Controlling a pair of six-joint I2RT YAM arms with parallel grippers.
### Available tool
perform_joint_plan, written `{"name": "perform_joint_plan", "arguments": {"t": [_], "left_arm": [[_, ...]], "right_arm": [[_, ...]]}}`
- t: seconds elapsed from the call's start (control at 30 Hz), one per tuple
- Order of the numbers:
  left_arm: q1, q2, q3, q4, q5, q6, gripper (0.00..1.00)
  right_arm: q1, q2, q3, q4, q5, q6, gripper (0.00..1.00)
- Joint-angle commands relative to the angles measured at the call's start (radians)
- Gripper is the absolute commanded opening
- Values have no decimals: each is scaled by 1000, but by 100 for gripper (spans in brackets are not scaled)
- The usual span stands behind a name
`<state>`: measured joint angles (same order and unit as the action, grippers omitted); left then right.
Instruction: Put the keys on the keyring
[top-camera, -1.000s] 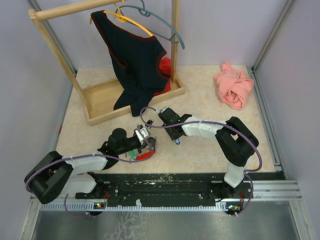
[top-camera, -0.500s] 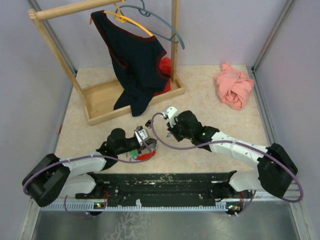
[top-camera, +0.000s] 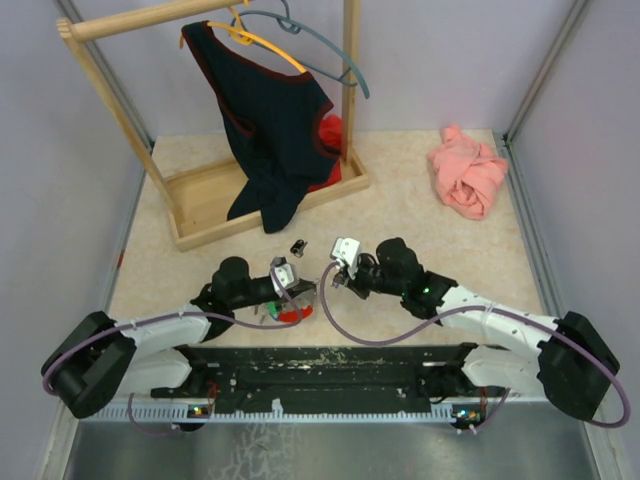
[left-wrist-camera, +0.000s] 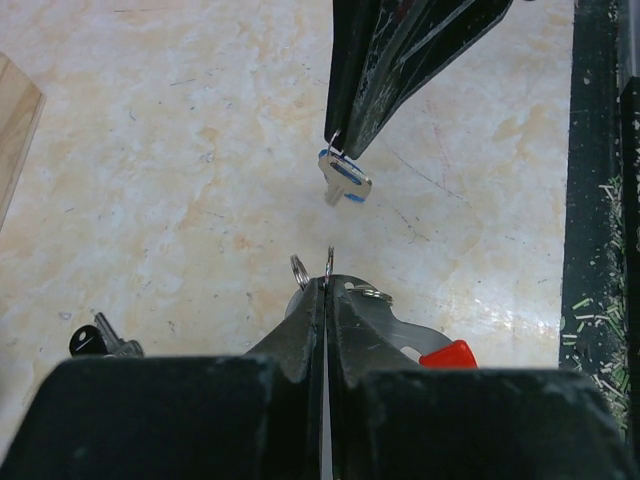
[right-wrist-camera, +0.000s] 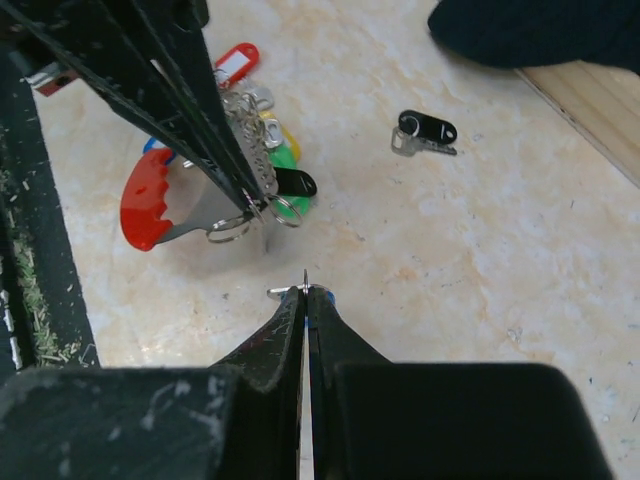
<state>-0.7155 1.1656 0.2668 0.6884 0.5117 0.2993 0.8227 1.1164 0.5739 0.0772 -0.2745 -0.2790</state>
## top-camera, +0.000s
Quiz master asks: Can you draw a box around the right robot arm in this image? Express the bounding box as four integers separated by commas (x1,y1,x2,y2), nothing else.
330,237,620,423

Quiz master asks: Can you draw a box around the pink cloth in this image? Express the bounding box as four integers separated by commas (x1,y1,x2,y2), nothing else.
426,125,508,221

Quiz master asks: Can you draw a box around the green key tag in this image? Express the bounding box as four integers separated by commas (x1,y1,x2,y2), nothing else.
266,302,279,321

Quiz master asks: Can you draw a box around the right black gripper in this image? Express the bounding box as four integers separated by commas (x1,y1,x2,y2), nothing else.
334,255,406,300

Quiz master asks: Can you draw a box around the dark navy tank top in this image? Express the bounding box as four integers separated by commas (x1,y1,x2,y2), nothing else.
181,21,340,234

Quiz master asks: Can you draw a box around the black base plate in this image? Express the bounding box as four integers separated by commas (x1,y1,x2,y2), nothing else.
94,342,506,416

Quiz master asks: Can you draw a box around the wooden clothes rack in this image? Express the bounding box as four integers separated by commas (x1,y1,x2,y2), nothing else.
56,1,370,252

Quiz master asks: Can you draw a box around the red cloth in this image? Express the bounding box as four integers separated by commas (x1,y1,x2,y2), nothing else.
308,114,342,193

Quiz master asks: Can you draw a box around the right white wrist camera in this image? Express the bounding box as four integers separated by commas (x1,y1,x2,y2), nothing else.
330,237,361,279

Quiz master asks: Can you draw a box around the grey-blue hanger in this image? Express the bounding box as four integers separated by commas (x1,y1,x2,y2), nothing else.
229,1,370,99

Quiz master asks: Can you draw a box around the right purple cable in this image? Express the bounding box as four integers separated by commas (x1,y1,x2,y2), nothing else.
319,259,632,434

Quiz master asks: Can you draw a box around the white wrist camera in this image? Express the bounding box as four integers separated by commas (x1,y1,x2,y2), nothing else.
269,257,299,297
330,237,361,279

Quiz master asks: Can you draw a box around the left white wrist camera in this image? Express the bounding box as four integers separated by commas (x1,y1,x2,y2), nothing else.
269,257,299,297

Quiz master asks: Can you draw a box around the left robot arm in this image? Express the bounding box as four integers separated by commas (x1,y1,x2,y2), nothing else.
41,256,317,419

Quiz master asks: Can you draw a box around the yellow hanger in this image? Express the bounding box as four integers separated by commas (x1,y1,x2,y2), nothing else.
207,7,307,74

